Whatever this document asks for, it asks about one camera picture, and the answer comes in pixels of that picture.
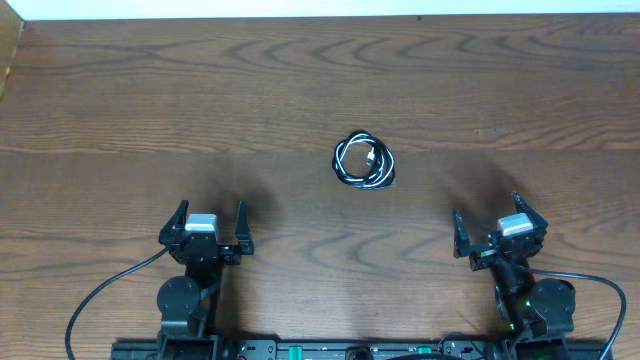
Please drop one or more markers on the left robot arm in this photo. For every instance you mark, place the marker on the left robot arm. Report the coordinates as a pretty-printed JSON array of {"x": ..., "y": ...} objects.
[{"x": 188, "y": 303}]

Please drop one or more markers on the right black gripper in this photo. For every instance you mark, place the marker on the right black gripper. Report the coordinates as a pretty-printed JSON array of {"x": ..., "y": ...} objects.
[{"x": 503, "y": 249}]

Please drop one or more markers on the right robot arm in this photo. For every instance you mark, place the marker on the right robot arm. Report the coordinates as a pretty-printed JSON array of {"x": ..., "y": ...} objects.
[{"x": 539, "y": 311}]

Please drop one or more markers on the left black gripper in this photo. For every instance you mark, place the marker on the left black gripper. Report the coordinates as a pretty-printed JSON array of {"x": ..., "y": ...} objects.
[{"x": 203, "y": 246}]

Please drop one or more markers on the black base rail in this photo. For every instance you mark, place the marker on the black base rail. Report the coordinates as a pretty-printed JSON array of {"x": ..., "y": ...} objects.
[{"x": 265, "y": 349}]

